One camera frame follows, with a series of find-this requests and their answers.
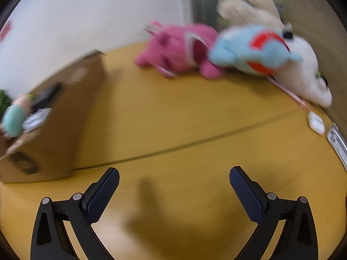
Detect white rectangular device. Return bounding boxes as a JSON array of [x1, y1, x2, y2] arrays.
[[327, 123, 347, 172]]

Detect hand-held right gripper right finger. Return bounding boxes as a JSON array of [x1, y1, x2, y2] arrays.
[[229, 166, 318, 260]]

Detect red wall label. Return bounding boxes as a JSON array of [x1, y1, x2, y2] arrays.
[[0, 22, 13, 42]]

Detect white plush toy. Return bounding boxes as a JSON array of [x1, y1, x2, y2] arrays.
[[268, 31, 333, 107]]

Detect pink plush toy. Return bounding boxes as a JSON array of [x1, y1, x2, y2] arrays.
[[135, 20, 224, 80]]

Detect beige plush toy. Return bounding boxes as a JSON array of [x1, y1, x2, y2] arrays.
[[218, 0, 285, 29]]

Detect green plant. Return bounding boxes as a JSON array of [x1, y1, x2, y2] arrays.
[[0, 89, 13, 114]]

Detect teal and pink plush doll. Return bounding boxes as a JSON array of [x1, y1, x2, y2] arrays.
[[1, 93, 36, 138]]

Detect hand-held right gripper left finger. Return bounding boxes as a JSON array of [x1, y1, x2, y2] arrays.
[[31, 167, 120, 260]]

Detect white packet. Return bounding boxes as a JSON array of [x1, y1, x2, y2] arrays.
[[22, 108, 52, 132]]

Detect small white case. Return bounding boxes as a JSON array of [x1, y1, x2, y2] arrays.
[[307, 111, 325, 136]]

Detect wooden desktop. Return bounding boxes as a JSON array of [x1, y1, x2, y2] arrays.
[[0, 42, 347, 260]]

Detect brown cardboard box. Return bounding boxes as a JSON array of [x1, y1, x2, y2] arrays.
[[0, 49, 106, 183]]

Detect black product box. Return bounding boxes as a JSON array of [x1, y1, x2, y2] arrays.
[[31, 83, 63, 111]]

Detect blue plush toy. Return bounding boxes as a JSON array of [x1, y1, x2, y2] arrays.
[[209, 25, 303, 76]]

